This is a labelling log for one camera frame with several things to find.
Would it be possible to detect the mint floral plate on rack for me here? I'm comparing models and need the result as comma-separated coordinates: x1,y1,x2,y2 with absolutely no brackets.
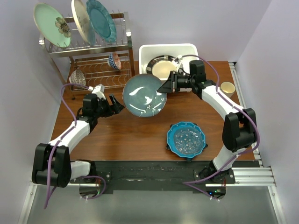
34,3,71,48

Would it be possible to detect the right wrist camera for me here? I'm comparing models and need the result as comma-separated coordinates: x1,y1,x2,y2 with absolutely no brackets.
172,55,184,73

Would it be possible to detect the dark blue glazed plate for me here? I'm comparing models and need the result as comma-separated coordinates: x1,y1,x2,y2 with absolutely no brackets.
122,74,167,118

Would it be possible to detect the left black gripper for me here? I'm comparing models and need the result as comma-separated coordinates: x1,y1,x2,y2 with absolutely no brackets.
94,94,124,119

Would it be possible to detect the blue scalloped plate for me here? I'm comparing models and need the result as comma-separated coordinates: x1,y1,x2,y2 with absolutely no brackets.
166,122,208,162

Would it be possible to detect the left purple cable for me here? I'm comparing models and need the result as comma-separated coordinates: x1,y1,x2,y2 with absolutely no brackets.
43,84,107,210

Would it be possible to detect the blue patterned bowl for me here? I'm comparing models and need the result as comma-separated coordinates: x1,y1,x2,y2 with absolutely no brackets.
107,52,121,70

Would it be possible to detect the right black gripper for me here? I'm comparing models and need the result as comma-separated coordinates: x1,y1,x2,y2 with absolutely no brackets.
157,70,195,93

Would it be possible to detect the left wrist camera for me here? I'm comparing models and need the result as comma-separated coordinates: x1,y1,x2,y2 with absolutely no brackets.
88,84,106,99

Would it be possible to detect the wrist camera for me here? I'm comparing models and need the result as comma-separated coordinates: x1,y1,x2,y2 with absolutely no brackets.
172,55,184,73
88,84,106,99

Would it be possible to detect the cream mug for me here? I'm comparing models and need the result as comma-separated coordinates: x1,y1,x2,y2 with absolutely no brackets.
220,82,236,98

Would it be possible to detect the white plastic bin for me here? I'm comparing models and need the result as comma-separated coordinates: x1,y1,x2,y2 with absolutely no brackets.
139,43,200,94

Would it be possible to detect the teal plate on rack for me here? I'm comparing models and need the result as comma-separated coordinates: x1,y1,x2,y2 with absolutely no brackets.
86,0,116,43

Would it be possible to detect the grey patterned bowl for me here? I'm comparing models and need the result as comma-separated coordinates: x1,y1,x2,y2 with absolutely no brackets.
69,69,86,88

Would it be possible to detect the metal dish rack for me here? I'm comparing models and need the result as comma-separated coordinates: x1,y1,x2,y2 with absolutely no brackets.
39,12,138,89

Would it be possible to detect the cream plate on rack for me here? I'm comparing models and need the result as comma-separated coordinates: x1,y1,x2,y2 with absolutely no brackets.
71,0,91,44

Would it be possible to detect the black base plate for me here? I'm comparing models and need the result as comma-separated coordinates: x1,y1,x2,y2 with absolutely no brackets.
69,160,236,194

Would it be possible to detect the black striped plate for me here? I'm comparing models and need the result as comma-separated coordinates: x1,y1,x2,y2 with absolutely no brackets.
145,55,183,81

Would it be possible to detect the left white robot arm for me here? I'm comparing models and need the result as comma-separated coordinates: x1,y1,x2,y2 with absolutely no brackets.
32,93,124,188

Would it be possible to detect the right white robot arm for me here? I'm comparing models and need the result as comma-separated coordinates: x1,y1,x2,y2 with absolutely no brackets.
157,58,260,183

